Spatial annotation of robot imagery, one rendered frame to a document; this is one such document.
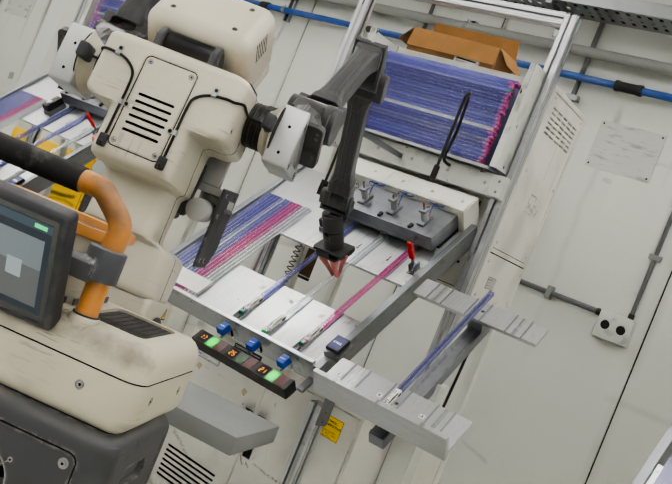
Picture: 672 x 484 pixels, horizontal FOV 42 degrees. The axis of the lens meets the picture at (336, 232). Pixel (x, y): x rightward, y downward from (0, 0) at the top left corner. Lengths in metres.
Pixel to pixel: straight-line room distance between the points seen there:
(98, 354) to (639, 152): 3.18
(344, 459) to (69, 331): 1.40
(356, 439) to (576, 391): 1.67
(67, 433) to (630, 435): 2.96
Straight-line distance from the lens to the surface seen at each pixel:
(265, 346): 2.28
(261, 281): 2.47
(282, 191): 2.84
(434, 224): 2.51
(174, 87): 1.55
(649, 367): 3.87
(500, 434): 4.05
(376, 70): 2.02
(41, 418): 1.24
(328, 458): 2.51
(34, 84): 3.94
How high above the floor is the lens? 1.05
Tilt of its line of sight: level
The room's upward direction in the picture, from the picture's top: 22 degrees clockwise
